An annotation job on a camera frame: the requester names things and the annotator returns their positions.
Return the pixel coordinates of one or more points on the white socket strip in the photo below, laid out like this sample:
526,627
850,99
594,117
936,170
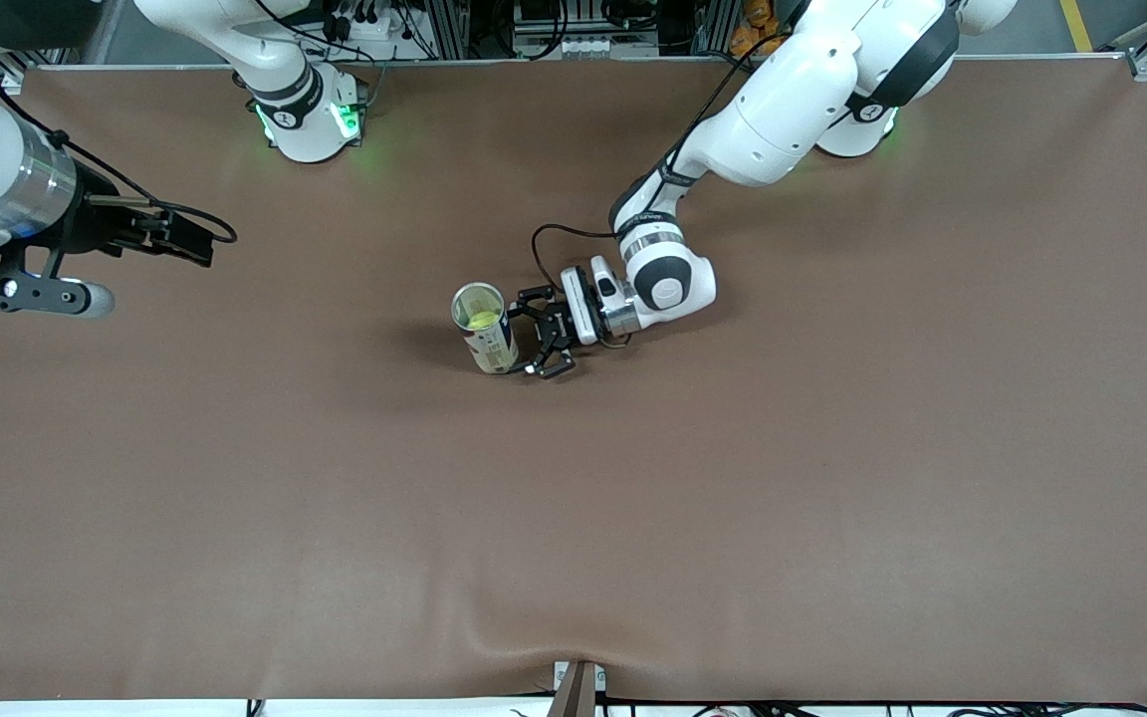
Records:
588,47

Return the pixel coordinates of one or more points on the aluminium frame post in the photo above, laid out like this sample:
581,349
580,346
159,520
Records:
716,25
449,25

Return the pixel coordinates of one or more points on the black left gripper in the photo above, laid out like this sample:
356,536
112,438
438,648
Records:
561,321

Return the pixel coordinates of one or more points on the white power strip black plugs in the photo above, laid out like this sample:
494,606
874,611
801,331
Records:
364,25

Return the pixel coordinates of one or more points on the orange packets pile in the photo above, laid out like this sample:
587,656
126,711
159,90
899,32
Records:
745,42

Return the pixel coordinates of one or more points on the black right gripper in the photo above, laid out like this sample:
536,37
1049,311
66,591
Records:
99,221

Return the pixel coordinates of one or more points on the white blue tennis ball can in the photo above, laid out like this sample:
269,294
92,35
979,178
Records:
499,351

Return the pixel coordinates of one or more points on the yellow tennis ball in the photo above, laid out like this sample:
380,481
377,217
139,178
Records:
483,320

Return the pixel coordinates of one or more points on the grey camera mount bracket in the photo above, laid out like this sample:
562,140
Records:
578,692

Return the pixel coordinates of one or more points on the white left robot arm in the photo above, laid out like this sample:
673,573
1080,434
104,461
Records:
793,100

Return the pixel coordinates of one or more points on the brown table mat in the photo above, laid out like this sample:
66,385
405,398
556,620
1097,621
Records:
573,518

